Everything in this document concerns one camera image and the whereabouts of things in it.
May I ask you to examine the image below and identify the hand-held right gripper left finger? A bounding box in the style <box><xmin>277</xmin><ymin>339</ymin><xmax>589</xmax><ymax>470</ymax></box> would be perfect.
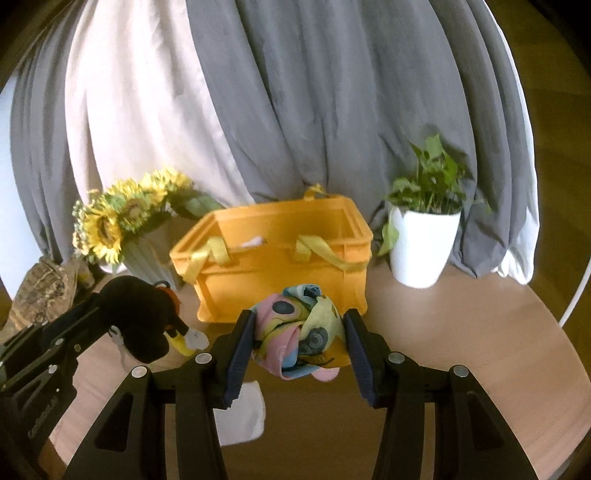
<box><xmin>62</xmin><ymin>308</ymin><xmax>257</xmax><ymax>480</ymax></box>

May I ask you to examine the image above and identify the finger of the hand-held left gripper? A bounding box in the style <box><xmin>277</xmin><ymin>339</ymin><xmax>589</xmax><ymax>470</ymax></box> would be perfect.
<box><xmin>0</xmin><ymin>292</ymin><xmax>114</xmax><ymax>389</ymax></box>

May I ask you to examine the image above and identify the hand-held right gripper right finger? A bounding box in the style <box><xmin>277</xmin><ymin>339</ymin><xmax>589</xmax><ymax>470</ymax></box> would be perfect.
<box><xmin>342</xmin><ymin>308</ymin><xmax>539</xmax><ymax>480</ymax></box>

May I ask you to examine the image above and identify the pastel printed cloth toy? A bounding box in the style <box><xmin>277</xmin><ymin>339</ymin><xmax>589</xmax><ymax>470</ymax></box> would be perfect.
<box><xmin>252</xmin><ymin>284</ymin><xmax>347</xmax><ymax>381</ymax></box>

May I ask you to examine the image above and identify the black mouse plush toy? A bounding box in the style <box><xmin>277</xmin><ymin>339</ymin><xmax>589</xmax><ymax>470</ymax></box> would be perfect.
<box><xmin>99</xmin><ymin>276</ymin><xmax>208</xmax><ymax>363</ymax></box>

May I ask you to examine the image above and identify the yellow plastic crate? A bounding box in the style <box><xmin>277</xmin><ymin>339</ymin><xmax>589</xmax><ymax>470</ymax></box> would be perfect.
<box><xmin>169</xmin><ymin>185</ymin><xmax>374</xmax><ymax>324</ymax></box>

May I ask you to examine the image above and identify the brown patterned cushion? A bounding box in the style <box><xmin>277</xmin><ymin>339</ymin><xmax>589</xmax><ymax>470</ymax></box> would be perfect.
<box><xmin>0</xmin><ymin>261</ymin><xmax>95</xmax><ymax>342</ymax></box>

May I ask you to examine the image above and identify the white cloth pouch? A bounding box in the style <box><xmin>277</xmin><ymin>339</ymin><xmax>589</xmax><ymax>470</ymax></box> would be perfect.
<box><xmin>213</xmin><ymin>381</ymin><xmax>267</xmax><ymax>448</ymax></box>

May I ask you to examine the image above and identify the grey ribbed vase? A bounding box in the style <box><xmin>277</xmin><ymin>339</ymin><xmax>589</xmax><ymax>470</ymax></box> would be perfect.
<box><xmin>124</xmin><ymin>224</ymin><xmax>178</xmax><ymax>289</ymax></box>

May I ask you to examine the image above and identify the sunflower bouquet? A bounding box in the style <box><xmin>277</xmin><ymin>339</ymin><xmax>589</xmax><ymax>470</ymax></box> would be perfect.
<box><xmin>71</xmin><ymin>168</ymin><xmax>222</xmax><ymax>266</ymax></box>

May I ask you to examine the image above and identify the white plant pot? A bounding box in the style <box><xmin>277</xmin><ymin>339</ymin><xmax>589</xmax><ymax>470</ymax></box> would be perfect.
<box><xmin>389</xmin><ymin>205</ymin><xmax>462</xmax><ymax>289</ymax></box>

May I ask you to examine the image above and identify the grey curtain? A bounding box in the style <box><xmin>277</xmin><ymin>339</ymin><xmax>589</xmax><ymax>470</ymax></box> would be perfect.
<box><xmin>9</xmin><ymin>9</ymin><xmax>100</xmax><ymax>264</ymax></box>
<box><xmin>185</xmin><ymin>0</ymin><xmax>536</xmax><ymax>278</ymax></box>

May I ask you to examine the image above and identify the green leafy plant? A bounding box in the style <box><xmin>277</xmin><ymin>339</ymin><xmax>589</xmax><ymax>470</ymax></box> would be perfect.
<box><xmin>378</xmin><ymin>134</ymin><xmax>492</xmax><ymax>257</ymax></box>

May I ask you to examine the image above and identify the white sheer curtain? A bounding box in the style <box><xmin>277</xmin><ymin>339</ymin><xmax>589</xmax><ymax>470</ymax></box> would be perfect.
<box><xmin>496</xmin><ymin>14</ymin><xmax>541</xmax><ymax>284</ymax></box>

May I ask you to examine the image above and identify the white hoop tube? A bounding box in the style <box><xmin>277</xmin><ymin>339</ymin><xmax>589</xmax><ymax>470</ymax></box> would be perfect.
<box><xmin>556</xmin><ymin>258</ymin><xmax>591</xmax><ymax>326</ymax></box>

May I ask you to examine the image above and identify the pale pink curtain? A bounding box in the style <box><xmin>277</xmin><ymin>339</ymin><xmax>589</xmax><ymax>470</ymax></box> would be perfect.
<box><xmin>65</xmin><ymin>0</ymin><xmax>257</xmax><ymax>217</ymax></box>

